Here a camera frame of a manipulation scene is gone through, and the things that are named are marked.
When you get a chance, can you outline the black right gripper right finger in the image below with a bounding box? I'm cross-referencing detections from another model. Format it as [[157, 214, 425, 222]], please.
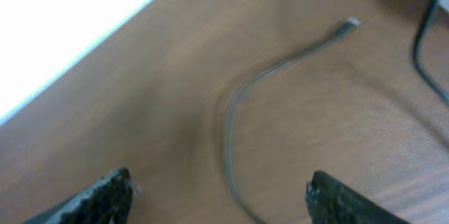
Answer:
[[304, 171, 408, 224]]

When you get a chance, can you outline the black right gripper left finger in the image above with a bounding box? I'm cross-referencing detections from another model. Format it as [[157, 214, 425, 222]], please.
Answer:
[[25, 167, 135, 224]]

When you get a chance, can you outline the black charging cable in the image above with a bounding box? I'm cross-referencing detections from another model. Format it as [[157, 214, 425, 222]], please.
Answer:
[[221, 0, 449, 224]]

